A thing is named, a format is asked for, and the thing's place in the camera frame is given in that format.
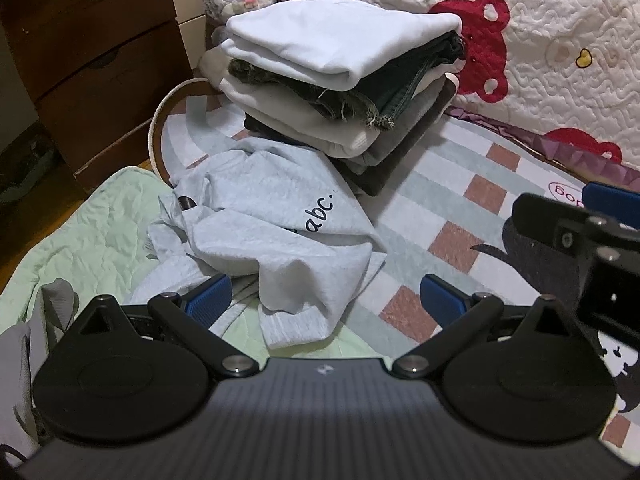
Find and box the light grey abc t-shirt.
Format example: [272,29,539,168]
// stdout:
[129,136,386,349]

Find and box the light green quilted blanket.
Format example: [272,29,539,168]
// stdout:
[1,167,398,363]

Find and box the checkered bed sheet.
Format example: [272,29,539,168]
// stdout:
[152,96,639,456]

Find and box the grey cloth at left edge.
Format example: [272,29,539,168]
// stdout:
[1,278,79,466]

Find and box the white red bear quilt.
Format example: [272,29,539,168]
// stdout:
[362,0,639,190]

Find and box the grey folded garment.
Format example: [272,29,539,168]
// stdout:
[346,76,447,174]

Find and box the dark wooden drawer cabinet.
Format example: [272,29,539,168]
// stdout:
[1,0,192,191]

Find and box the white folded garment on top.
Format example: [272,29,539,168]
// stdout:
[221,0,462,91]

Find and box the cream bedside drawer unit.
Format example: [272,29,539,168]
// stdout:
[174,0,213,70]

